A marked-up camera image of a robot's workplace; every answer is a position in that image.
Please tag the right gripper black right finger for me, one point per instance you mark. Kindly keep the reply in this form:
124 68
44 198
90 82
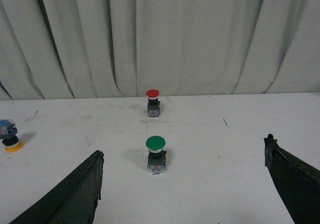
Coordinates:
297 182

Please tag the red push button switch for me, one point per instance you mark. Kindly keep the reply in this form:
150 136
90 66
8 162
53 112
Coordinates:
153 105

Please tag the white curtain backdrop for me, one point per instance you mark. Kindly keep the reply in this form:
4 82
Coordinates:
65 49

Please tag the green push button switch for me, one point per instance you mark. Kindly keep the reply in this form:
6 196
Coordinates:
157 156

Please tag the yellow push button switch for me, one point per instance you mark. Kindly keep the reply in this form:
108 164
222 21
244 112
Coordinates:
8 135

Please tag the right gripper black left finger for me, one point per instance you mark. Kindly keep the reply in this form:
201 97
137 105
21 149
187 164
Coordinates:
74 200

